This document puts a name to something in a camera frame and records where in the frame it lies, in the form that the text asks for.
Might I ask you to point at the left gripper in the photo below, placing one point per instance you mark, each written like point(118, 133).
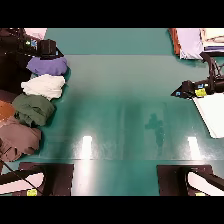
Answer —
point(50, 55)

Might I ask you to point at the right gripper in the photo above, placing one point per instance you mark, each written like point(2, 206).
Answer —
point(188, 89)

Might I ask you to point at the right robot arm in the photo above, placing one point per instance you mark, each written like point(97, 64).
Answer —
point(218, 85)

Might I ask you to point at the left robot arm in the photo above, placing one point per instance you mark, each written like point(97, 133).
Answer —
point(20, 185)

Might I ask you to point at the purple garment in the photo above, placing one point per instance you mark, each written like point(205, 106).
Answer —
point(47, 66)

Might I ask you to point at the pink garment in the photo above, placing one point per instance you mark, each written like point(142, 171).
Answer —
point(36, 32)

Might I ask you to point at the white garment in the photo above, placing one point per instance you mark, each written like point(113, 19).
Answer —
point(213, 114)
point(44, 86)

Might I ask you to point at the black garment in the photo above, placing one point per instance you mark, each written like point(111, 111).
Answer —
point(11, 73)

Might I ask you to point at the lavender garment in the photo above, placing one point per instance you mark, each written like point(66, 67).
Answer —
point(190, 42)

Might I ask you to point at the red-orange garment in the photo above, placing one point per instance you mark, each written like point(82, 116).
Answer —
point(174, 40)

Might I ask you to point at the green garment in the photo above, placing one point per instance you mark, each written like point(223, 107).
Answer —
point(34, 109)

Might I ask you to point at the cream garment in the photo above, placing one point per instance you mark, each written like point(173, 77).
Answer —
point(213, 36)

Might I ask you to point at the orange garment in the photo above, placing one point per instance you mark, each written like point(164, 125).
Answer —
point(5, 110)

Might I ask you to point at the brown garment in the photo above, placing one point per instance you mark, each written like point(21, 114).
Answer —
point(19, 137)

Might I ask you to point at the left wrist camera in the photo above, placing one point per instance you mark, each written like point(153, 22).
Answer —
point(47, 46)

